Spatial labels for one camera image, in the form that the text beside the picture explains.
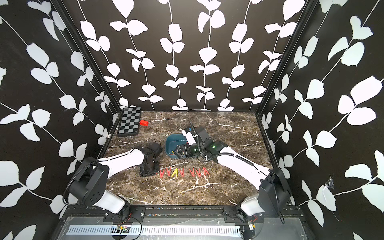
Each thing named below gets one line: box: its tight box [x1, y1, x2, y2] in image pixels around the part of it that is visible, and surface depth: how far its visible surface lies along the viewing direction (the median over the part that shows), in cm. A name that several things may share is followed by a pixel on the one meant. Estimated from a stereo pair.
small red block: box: [139, 120, 150, 127], surface depth 113 cm
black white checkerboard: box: [117, 107, 141, 137], surface depth 113 cm
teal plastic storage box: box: [165, 133, 188, 159], surface depth 103 cm
